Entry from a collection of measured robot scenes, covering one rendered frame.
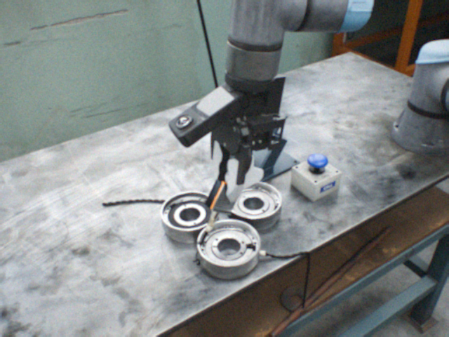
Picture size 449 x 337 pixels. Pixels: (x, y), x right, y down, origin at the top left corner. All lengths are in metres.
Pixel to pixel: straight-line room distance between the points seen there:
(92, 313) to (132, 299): 0.06
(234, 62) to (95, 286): 0.42
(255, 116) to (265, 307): 0.50
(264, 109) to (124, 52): 1.77
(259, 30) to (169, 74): 1.97
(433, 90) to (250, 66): 0.51
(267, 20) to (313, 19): 0.07
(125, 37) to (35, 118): 0.61
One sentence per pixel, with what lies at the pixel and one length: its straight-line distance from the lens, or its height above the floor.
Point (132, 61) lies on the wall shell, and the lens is 2.39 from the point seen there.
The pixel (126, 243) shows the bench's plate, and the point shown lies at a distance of 0.80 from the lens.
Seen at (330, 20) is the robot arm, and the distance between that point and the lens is 0.61.
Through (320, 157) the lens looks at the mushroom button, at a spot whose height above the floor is 0.87.
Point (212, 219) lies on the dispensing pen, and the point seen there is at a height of 0.88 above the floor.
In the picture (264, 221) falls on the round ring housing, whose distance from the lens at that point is 0.77.
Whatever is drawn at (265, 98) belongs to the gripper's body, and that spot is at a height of 1.07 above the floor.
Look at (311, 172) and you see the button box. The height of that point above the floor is 0.85.
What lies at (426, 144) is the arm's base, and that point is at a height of 0.83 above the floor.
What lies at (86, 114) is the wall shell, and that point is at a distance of 2.41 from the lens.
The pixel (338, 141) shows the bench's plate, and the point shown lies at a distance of 1.05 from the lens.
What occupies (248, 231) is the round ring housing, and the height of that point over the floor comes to 0.83.
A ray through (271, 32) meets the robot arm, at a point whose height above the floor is 1.18.
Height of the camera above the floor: 1.36
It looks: 37 degrees down
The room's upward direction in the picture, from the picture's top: 2 degrees counter-clockwise
